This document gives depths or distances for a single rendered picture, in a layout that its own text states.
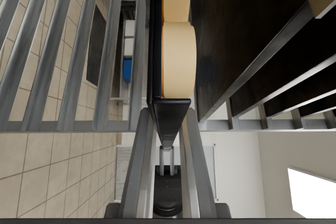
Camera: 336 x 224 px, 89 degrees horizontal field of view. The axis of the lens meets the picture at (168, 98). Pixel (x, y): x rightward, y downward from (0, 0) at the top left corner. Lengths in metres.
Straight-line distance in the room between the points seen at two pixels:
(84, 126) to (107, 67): 0.19
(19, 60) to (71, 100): 0.23
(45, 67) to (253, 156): 3.97
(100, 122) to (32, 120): 0.19
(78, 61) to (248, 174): 3.94
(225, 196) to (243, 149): 1.00
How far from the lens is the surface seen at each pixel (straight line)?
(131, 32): 3.69
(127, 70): 3.37
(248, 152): 4.14
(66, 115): 0.55
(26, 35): 0.75
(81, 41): 0.64
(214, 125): 0.49
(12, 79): 0.68
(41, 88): 0.62
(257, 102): 0.37
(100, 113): 0.51
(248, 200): 4.31
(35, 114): 0.60
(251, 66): 0.20
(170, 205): 0.45
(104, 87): 0.53
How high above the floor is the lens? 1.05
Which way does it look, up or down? 1 degrees up
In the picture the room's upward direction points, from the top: 90 degrees clockwise
